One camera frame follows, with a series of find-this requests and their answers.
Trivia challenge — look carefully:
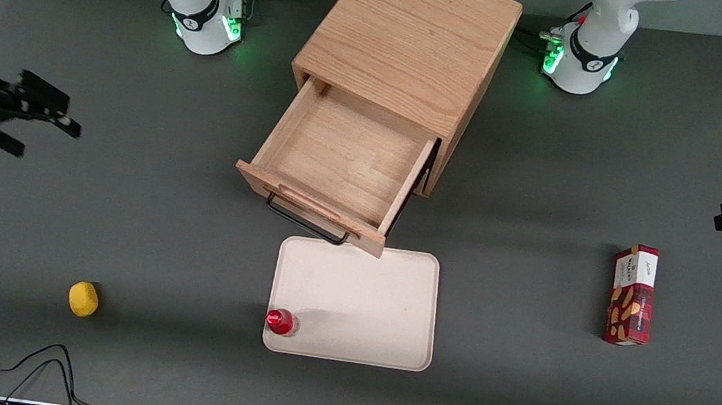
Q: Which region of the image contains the white rectangular tray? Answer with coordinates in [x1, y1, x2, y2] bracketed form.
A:
[261, 233, 446, 374]

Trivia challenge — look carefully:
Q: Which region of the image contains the yellow lemon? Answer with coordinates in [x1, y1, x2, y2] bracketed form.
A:
[66, 279, 102, 320]

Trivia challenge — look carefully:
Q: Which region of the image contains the wooden two-drawer cabinet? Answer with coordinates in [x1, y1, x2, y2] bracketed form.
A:
[277, 0, 525, 207]

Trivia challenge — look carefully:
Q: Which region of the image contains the red plastic bottle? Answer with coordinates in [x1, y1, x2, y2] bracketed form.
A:
[264, 307, 302, 339]

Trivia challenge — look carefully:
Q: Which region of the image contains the red cookie box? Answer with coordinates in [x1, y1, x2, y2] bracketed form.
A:
[601, 241, 662, 350]

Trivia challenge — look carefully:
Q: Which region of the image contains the black metal drawer handle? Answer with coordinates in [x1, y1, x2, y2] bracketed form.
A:
[261, 191, 356, 247]

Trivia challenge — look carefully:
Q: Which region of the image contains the thin black cable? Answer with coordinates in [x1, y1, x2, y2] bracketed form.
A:
[0, 337, 105, 405]
[0, 351, 82, 405]

